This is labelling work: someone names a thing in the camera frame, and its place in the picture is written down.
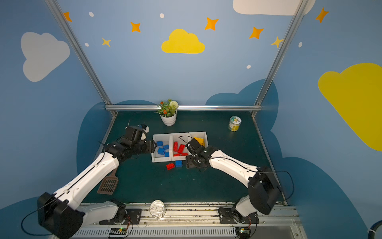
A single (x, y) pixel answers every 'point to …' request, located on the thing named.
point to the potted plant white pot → (170, 120)
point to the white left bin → (155, 157)
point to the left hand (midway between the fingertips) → (152, 143)
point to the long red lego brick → (181, 149)
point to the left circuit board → (119, 231)
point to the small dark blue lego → (166, 147)
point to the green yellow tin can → (234, 122)
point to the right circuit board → (244, 232)
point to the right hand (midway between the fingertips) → (193, 161)
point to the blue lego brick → (160, 151)
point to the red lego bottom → (185, 154)
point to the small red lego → (176, 155)
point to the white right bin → (199, 135)
